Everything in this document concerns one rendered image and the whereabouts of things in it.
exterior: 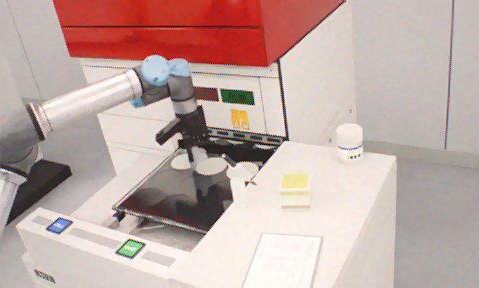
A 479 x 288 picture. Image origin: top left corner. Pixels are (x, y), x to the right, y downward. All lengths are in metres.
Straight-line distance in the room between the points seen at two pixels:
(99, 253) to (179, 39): 0.67
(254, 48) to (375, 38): 1.62
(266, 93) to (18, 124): 0.71
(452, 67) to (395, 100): 0.39
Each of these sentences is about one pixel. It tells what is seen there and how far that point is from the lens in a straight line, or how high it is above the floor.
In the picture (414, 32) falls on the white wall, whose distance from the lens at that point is 2.88.
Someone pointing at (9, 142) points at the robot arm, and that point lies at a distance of 1.24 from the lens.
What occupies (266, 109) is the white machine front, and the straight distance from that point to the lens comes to 1.52.
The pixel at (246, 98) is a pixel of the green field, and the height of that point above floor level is 1.10.
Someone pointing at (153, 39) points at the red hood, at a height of 1.30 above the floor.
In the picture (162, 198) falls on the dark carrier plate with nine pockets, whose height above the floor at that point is 0.90.
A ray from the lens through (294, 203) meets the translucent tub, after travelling 1.23.
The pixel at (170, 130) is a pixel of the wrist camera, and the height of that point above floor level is 1.06.
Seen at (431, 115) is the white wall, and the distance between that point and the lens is 3.06.
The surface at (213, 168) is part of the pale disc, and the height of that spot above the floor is 0.90.
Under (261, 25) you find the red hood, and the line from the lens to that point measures 1.37.
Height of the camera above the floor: 1.73
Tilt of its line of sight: 30 degrees down
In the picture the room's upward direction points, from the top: 10 degrees counter-clockwise
